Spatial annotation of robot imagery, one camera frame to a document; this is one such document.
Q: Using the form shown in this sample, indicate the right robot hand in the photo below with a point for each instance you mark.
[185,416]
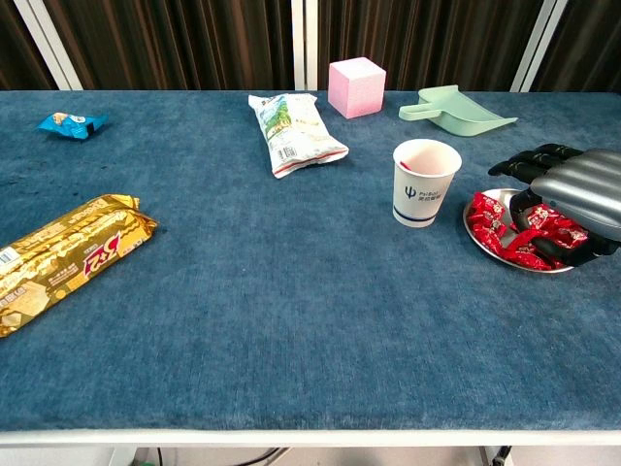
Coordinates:
[582,184]

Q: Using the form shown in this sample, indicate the silver metal plate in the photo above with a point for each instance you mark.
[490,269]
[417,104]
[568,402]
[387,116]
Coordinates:
[500,195]

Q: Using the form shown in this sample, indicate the white paper cup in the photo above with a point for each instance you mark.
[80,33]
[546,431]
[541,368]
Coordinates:
[422,199]

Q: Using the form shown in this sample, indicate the green plastic dustpan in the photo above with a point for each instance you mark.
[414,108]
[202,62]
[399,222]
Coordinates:
[456,114]

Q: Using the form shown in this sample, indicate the dark pleated curtain panel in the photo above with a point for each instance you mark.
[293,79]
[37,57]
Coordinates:
[436,39]
[592,14]
[184,43]
[14,58]

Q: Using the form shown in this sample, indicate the pink foam cube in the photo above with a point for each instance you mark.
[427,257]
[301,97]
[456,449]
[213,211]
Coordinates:
[356,89]

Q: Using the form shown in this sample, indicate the black clamp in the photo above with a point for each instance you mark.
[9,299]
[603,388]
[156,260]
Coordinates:
[502,456]

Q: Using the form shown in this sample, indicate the white snack bag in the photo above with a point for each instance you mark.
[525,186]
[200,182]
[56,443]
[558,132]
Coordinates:
[293,131]

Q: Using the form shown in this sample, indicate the blue felt table cover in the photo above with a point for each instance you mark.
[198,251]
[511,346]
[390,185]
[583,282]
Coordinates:
[291,291]

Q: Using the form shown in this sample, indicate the blue snack packet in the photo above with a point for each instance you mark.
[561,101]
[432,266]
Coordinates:
[73,124]

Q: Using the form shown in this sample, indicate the gold biscuit pack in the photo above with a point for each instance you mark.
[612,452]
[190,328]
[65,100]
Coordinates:
[68,252]

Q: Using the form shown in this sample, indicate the white frame post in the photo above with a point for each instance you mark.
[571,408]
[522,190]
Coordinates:
[304,43]
[548,19]
[48,48]

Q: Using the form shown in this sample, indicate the white table frame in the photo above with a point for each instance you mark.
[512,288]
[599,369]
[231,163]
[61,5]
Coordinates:
[310,438]

